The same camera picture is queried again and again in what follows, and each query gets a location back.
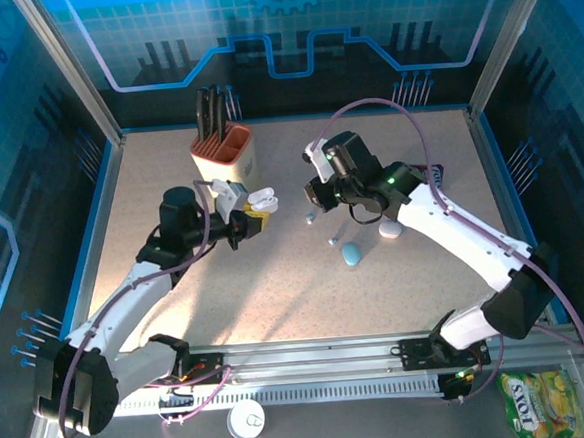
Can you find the white rounded square earbud case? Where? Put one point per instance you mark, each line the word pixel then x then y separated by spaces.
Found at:
pixel 260 195

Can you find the white oval earbud case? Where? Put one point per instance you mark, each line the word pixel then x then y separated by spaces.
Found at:
pixel 389 229

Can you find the blue oval earbud case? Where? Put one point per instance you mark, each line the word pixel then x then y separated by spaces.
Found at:
pixel 351 253

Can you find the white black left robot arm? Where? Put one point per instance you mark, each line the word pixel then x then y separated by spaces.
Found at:
pixel 117 306

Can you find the beige knife holder orange rim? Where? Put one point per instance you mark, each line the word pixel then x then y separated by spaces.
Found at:
pixel 217 159

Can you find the red candy packet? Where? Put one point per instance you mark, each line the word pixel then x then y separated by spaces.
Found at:
pixel 437 173

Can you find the white round lid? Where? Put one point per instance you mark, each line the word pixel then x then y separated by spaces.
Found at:
pixel 246 420

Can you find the yellow green candy bag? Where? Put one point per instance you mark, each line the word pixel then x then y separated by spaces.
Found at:
pixel 545 404

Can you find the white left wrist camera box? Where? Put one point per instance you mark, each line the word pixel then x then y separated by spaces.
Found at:
pixel 230 195

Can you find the aluminium side rail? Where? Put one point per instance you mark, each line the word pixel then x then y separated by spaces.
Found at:
pixel 109 191
pixel 490 165

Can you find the aluminium frame rail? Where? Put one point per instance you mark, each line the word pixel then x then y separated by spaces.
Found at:
pixel 312 358

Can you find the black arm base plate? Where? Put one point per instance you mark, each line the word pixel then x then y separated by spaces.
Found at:
pixel 416 353
pixel 214 376

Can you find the aluminium frame post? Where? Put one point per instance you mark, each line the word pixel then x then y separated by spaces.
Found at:
pixel 510 38
pixel 71 69

